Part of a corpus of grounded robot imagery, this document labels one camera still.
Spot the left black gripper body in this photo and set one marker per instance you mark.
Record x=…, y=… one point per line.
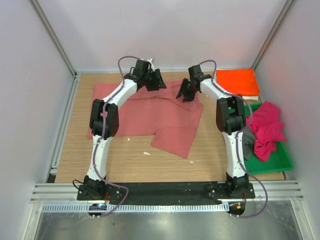
x=148, y=76

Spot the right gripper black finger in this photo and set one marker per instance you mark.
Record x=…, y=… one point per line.
x=188, y=96
x=185, y=85

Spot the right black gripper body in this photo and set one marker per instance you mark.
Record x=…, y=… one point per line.
x=190, y=84

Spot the salmon pink t shirt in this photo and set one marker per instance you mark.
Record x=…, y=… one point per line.
x=173, y=123

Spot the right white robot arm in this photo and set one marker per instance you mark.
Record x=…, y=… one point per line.
x=230, y=121

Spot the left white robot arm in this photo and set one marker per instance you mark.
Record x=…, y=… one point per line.
x=105, y=121

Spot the folded orange t shirt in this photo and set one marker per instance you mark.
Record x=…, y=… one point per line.
x=238, y=81

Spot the grey t shirt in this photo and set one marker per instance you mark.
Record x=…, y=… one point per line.
x=248, y=142

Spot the magenta t shirt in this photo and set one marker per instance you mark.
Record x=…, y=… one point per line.
x=267, y=129

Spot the green plastic bin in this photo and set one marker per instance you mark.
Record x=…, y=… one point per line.
x=278, y=161

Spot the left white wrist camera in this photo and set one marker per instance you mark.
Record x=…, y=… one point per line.
x=150, y=63

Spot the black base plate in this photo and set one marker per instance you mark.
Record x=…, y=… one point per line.
x=166, y=193

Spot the slotted cable duct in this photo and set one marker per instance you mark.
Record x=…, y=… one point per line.
x=101, y=208

